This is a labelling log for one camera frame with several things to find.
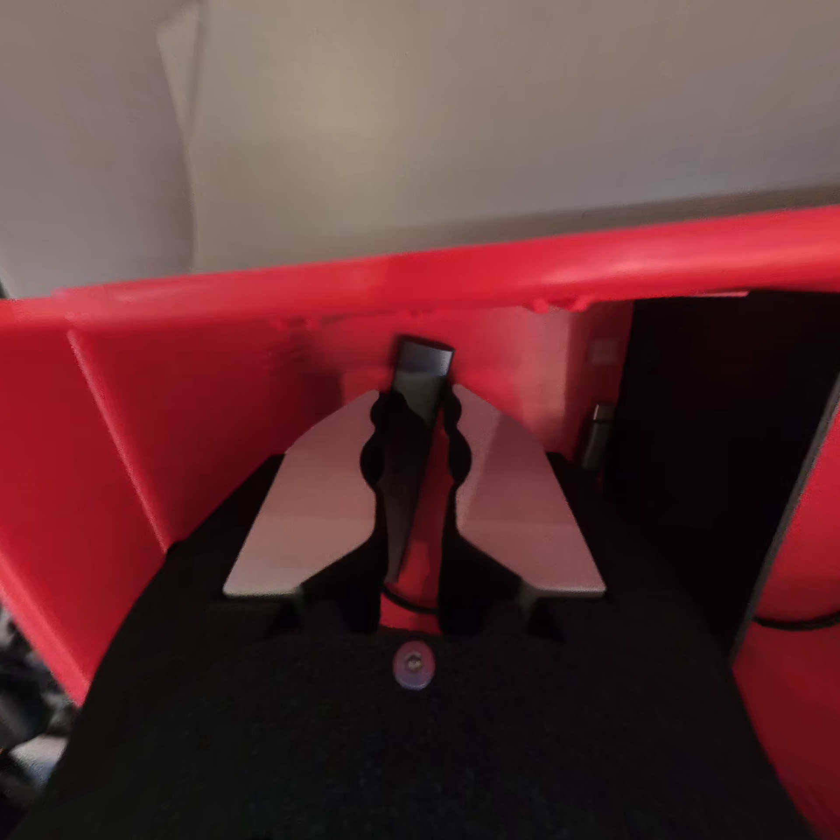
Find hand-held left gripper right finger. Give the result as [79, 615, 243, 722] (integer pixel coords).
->
[440, 384, 607, 635]

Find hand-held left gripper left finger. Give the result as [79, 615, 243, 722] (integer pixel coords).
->
[222, 388, 388, 635]

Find black red-bin divider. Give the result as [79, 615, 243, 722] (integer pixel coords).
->
[604, 289, 840, 657]

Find black hub cable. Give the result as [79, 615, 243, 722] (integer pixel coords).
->
[751, 610, 840, 634]

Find red plastic bin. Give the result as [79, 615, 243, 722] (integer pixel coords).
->
[0, 205, 840, 840]

